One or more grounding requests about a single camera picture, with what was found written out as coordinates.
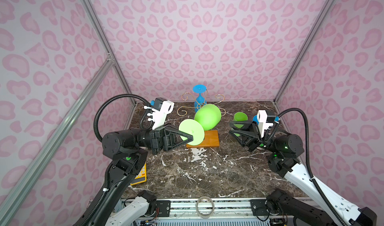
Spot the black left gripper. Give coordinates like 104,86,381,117
127,125,193,160

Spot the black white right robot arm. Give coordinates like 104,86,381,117
229,121,378,226

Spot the blue wine glass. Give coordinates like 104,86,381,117
193,84,207,113
253,115,260,125

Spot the green wine glass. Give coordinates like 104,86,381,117
179,104,222,148
234,112,248,130

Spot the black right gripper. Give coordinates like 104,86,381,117
230,122,281,156

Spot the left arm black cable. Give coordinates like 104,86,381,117
80,94,152,226

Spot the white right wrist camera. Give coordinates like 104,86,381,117
257,110,280,138

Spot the yellow calculator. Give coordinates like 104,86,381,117
131,164,147,186

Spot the gold wire rack wooden base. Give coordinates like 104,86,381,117
177,90,227,149

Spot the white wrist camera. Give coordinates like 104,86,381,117
257,110,280,138
144,97,175,130

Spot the clear tape roll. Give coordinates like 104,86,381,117
195,196,215,219

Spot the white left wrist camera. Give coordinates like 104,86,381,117
144,97,175,130

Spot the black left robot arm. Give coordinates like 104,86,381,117
75,124,195,226

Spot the aluminium front rail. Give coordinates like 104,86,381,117
78,197,346,226

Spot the aluminium frame strut left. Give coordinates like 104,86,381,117
1,59,114,226

